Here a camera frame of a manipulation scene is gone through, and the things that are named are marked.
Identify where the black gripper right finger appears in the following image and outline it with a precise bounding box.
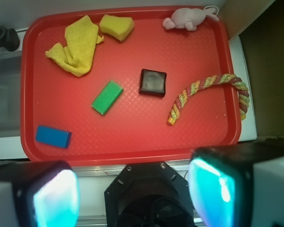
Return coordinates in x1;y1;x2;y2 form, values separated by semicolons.
188;141;284;227

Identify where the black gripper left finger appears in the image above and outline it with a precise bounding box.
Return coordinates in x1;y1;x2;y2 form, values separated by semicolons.
0;161;80;227

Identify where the blue wooden block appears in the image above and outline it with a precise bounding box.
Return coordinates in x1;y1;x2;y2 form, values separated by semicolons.
35;126;71;148

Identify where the green wooden block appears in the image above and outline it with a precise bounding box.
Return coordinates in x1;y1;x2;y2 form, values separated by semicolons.
91;80;124;115

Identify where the black square block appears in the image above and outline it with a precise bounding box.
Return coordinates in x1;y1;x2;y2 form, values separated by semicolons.
139;69;167;98

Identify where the red plastic tray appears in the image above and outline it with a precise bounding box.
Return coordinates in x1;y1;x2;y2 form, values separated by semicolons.
20;6;241;166

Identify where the grey sink basin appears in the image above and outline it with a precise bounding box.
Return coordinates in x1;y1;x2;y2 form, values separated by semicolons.
0;52;22;138

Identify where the brown cardboard panel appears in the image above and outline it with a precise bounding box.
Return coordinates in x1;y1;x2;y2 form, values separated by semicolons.
220;0;284;141

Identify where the yellow cloth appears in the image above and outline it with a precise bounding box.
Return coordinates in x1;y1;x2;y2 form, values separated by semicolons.
45;15;104;78

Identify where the grey faucet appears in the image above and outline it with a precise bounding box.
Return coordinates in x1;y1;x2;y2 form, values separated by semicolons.
0;26;20;52

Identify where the pink plush toy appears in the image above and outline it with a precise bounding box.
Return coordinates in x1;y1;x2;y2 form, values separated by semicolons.
162;6;219;31

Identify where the yellow sponge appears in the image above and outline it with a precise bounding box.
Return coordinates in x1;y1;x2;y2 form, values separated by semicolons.
99;14;134;43

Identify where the multicolour twisted rope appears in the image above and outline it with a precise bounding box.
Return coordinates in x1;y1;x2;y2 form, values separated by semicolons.
166;73;250;126

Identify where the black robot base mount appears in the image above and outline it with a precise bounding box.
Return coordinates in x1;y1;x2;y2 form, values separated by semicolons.
104;162;195;227

